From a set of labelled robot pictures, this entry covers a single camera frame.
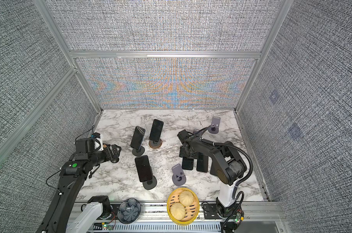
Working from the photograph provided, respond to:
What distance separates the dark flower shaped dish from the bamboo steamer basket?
16 cm

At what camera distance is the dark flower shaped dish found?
0.70 meters

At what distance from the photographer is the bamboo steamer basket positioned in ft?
2.26
